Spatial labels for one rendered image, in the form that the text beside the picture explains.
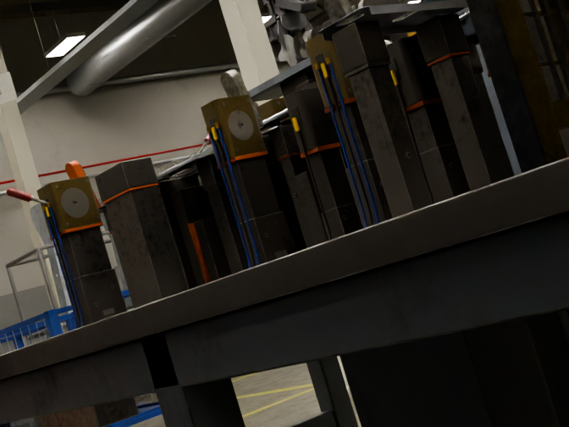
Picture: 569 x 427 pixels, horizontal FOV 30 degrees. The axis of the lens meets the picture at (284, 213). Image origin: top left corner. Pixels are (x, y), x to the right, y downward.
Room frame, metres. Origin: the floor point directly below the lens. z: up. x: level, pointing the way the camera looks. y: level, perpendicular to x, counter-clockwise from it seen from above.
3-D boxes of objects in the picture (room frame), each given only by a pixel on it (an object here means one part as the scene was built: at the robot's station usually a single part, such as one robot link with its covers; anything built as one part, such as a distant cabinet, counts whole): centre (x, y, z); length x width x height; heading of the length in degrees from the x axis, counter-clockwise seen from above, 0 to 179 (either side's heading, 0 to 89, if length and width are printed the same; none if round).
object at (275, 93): (2.58, -0.14, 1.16); 0.37 x 0.14 x 0.02; 41
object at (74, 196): (2.50, 0.49, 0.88); 0.14 x 0.09 x 0.36; 131
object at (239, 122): (2.02, 0.06, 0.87); 0.12 x 0.07 x 0.35; 131
